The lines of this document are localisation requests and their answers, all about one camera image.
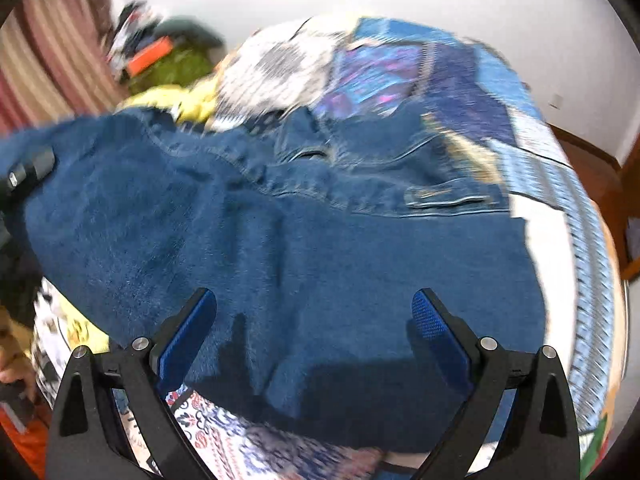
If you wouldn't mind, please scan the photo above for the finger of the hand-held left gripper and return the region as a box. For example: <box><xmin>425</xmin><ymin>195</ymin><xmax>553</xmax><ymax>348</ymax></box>
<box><xmin>0</xmin><ymin>146</ymin><xmax>57</xmax><ymax>197</ymax></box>

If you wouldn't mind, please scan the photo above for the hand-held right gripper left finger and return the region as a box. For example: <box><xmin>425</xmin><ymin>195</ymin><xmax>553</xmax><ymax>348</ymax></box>
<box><xmin>46</xmin><ymin>287</ymin><xmax>217</xmax><ymax>480</ymax></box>

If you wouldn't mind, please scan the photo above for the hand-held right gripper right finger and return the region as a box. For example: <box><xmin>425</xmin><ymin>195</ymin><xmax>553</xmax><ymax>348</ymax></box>
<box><xmin>410</xmin><ymin>287</ymin><xmax>582</xmax><ymax>480</ymax></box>

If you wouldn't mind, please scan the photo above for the blue denim jacket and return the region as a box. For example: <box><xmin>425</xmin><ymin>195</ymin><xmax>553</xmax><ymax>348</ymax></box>
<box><xmin>0</xmin><ymin>105</ymin><xmax>549</xmax><ymax>454</ymax></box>

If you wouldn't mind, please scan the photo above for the pile of clothes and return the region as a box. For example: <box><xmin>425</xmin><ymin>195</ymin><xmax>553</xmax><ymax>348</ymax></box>
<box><xmin>106</xmin><ymin>1</ymin><xmax>167</xmax><ymax>73</ymax></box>

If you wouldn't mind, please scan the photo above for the person's left hand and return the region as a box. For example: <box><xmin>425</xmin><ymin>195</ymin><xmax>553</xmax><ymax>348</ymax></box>
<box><xmin>0</xmin><ymin>355</ymin><xmax>37</xmax><ymax>402</ymax></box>

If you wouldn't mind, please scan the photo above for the cartoon printed bed sheet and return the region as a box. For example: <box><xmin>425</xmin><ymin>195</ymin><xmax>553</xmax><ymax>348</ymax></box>
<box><xmin>27</xmin><ymin>280</ymin><xmax>619</xmax><ymax>476</ymax></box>

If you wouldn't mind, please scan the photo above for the striped red beige curtain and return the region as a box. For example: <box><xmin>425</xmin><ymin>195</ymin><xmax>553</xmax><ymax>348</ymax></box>
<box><xmin>0</xmin><ymin>0</ymin><xmax>127</xmax><ymax>133</ymax></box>

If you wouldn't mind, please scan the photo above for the yellow cartoon blanket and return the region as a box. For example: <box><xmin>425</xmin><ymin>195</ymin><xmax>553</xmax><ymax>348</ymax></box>
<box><xmin>117</xmin><ymin>84</ymin><xmax>227</xmax><ymax>127</ymax></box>

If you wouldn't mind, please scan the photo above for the orange box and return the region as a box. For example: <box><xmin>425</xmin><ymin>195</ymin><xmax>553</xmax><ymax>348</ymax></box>
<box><xmin>126</xmin><ymin>39</ymin><xmax>174</xmax><ymax>74</ymax></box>

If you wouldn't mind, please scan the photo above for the green storage box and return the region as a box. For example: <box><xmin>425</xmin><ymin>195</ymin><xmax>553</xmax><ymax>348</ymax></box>
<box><xmin>129</xmin><ymin>49</ymin><xmax>217</xmax><ymax>97</ymax></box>

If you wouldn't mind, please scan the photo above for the grey-green pillow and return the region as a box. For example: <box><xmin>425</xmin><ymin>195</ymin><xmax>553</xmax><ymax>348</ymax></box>
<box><xmin>159</xmin><ymin>16</ymin><xmax>227</xmax><ymax>52</ymax></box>

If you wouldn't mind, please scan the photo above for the blue patchwork blanket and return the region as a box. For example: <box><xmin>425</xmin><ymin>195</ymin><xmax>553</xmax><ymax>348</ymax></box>
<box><xmin>165</xmin><ymin>12</ymin><xmax>629</xmax><ymax>480</ymax></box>

